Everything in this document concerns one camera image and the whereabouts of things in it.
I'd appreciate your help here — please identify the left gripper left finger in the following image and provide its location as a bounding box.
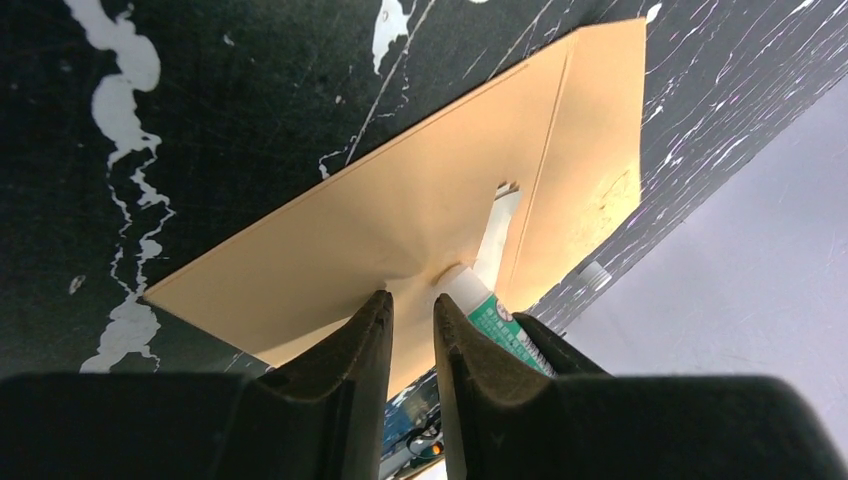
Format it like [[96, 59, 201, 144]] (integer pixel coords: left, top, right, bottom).
[[1, 290, 393, 479]]

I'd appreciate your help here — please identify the orange brown envelope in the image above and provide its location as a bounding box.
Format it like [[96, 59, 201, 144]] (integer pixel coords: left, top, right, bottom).
[[145, 17, 647, 394]]

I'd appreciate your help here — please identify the beige letter paper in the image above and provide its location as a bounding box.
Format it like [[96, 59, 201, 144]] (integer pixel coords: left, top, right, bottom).
[[472, 183, 522, 291]]

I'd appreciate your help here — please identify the green white glue stick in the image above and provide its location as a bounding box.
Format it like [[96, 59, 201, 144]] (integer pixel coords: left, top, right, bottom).
[[436, 264, 556, 377]]

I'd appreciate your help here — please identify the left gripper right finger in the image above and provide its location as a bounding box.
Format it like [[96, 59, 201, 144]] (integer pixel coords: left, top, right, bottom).
[[433, 295, 847, 479]]

